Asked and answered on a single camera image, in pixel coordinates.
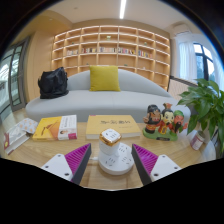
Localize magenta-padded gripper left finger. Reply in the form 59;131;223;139
40;143;92;186

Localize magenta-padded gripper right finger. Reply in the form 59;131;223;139
131;143;183;187

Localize white gold-banded cube charger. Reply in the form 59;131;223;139
98;128;122;156

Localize three-figure colourful figurine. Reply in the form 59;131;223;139
142;102;189;142

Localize white and red book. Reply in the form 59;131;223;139
3;117;39;156

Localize grey curved sofa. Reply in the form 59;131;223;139
25;68;192;124

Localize green potted plant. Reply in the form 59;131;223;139
176;78;224;159

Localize black bag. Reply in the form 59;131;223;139
37;66;70;100

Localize yellow cushion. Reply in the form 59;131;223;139
88;65;122;93

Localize glass door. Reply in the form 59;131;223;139
0;38;29;116

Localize white curtain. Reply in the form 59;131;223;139
178;39;198;83
213;54;224;93

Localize dark-framed window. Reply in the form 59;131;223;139
193;42;216;83

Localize wooden shelf unit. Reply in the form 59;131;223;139
50;24;172;92

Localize white air conditioner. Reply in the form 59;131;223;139
171;22;194;36

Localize long ceiling light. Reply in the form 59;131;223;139
119;0;128;20

